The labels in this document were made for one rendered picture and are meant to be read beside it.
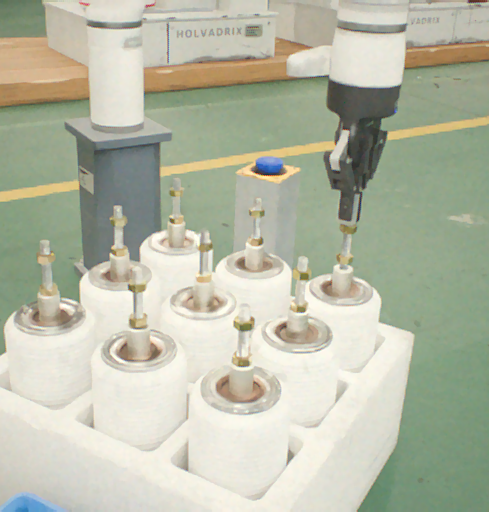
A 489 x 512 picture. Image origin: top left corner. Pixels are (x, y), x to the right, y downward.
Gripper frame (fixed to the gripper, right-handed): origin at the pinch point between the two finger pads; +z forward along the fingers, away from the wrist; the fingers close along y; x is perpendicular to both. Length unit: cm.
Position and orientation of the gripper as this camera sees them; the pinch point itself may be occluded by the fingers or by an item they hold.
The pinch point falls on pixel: (350, 206)
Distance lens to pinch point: 83.1
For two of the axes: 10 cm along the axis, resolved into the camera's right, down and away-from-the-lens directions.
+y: 5.1, -3.5, 7.9
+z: -0.4, 9.0, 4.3
